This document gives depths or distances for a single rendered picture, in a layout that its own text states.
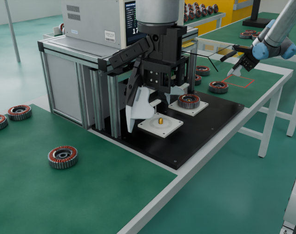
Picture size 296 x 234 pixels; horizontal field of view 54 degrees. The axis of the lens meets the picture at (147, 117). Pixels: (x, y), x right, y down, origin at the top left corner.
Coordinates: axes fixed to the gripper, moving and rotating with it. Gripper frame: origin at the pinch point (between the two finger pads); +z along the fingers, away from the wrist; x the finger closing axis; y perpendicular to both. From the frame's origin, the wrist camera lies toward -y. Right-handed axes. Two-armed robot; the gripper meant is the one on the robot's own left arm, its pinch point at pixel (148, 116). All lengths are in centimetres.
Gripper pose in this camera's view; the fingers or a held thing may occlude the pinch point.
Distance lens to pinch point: 62.4
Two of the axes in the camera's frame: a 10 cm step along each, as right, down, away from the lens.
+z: 0.0, 8.7, 4.9
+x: 5.6, -4.1, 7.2
